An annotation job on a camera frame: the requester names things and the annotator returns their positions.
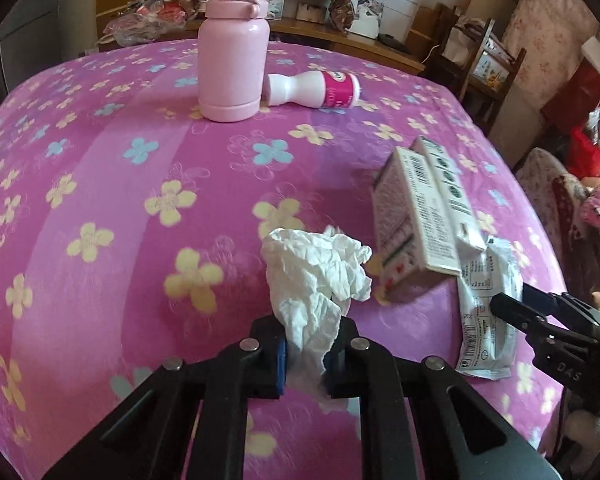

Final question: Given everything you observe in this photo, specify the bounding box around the silver foil wrapper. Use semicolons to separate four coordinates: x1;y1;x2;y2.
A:
455;236;522;380

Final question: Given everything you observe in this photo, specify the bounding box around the white tissue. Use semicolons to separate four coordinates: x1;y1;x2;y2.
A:
261;226;373;400

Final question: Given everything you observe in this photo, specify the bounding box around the green white milk carton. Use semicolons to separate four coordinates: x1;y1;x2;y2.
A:
412;136;486;260

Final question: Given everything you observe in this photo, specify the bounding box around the rainbow logo medicine box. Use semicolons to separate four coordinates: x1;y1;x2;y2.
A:
372;148;460;304

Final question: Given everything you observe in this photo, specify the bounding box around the floral covered sofa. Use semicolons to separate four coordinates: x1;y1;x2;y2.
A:
516;148;600;310

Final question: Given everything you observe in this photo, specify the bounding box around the red bag by window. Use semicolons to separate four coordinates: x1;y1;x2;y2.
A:
566;127;600;180

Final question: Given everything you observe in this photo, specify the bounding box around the pink floral tablecloth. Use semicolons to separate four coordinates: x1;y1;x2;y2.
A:
0;41;565;479

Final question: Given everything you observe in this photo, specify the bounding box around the wooden chair stack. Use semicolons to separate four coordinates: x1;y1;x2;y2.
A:
424;6;526;134

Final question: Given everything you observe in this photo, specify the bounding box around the white pink yogurt bottle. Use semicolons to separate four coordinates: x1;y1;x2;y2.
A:
263;70;361;110

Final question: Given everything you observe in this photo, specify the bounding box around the pink floral mattress cover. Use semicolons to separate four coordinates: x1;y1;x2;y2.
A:
503;0;600;110

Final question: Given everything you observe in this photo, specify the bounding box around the pink thermos bottle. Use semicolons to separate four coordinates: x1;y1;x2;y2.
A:
198;0;270;122

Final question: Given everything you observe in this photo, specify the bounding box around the wooden tv cabinet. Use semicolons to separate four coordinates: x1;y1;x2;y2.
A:
97;16;426;76

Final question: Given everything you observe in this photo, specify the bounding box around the grey refrigerator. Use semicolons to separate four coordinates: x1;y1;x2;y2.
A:
0;0;97;103

